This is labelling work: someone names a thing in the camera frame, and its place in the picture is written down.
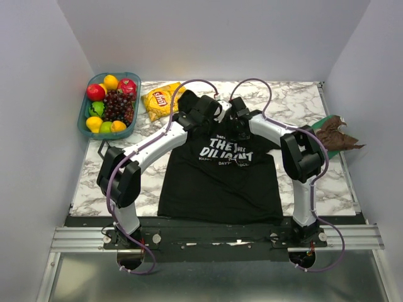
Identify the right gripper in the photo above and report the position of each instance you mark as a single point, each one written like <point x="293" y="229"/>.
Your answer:
<point x="243" y="136"/>

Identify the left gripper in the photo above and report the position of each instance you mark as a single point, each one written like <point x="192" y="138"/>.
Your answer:
<point x="215" y="124"/>

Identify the black printed t-shirt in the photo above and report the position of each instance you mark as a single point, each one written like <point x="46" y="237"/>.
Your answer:
<point x="215" y="179"/>

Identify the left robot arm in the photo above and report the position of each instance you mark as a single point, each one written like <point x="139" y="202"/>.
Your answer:
<point x="120" y="176"/>

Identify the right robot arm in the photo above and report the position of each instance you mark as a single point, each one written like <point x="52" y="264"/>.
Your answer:
<point x="302" y="161"/>

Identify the black brooch stand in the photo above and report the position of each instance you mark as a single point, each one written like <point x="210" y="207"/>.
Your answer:
<point x="104" y="149"/>

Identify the yellow chips bag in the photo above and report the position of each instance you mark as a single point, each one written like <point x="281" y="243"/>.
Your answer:
<point x="157" y="102"/>

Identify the red dragon fruit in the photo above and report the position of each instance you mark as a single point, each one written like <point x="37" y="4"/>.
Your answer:
<point x="127" y="86"/>

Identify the purple grapes bunch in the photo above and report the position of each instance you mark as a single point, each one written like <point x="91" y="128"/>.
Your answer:
<point x="119" y="107"/>

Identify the orange fruit bottom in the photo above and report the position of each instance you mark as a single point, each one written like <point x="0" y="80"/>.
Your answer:
<point x="117" y="126"/>

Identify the orange fruit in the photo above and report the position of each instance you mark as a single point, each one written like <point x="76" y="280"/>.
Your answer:
<point x="110" y="82"/>
<point x="117" y="126"/>

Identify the green lime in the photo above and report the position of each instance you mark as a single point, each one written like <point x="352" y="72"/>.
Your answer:
<point x="105" y="127"/>

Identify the orange fruit top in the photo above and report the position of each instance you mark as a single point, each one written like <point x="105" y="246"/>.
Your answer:
<point x="110" y="82"/>

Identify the green watermelon toy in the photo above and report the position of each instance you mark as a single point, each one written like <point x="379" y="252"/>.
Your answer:
<point x="97" y="109"/>

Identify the red apple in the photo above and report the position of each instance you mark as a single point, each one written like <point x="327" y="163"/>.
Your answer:
<point x="95" y="92"/>

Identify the teal plastic fruit basket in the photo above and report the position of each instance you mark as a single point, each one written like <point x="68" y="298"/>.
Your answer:
<point x="86" y="103"/>

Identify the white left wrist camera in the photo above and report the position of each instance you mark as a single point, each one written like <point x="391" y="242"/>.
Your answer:
<point x="223" y="108"/>

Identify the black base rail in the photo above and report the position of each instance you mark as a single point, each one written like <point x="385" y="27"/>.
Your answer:
<point x="169" y="240"/>

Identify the aluminium frame rail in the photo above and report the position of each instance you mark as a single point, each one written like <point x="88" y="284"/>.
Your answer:
<point x="90" y="239"/>

